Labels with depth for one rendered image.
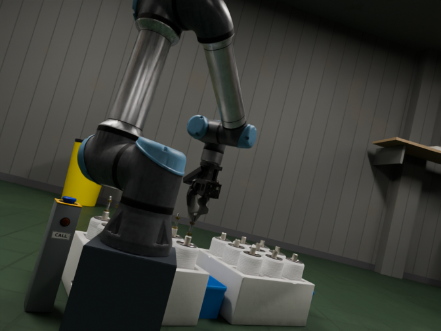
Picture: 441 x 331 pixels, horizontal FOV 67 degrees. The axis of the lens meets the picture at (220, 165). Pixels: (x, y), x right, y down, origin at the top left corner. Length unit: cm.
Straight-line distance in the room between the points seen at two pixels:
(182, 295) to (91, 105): 319
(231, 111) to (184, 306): 65
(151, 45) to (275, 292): 102
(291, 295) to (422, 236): 380
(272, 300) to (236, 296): 17
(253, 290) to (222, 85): 79
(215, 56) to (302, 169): 345
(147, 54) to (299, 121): 355
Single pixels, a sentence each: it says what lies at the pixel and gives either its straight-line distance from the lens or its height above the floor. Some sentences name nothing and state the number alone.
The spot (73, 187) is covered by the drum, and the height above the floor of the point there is 15.
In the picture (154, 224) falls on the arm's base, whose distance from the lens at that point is 69.
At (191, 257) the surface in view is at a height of 22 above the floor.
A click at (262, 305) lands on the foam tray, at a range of 140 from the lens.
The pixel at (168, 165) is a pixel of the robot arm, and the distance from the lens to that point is 69.
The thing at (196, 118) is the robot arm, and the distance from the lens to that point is 107.
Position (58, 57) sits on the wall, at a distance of 433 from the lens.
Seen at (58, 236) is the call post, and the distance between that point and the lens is 108.
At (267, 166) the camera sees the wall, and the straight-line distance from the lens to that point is 409.
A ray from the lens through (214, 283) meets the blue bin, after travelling 140.
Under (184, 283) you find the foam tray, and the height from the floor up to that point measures 14.
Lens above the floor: 46
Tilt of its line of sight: 5 degrees up
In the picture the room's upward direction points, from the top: 15 degrees clockwise
